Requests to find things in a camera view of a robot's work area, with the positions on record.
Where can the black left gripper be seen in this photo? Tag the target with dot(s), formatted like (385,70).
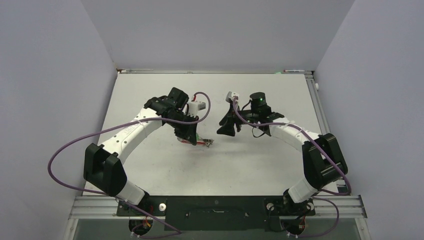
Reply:
(189,133)

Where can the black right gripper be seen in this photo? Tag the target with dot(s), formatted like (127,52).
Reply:
(227,122)

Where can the steel key holder red handle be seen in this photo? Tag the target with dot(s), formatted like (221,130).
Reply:
(203,142)

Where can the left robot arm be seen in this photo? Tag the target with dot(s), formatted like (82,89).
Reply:
(104,163)

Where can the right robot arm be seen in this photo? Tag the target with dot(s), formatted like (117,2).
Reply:
(322,159)

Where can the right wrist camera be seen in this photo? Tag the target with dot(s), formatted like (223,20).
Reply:
(231,96)

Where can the black mounting base plate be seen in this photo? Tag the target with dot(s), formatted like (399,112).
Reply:
(218,213)

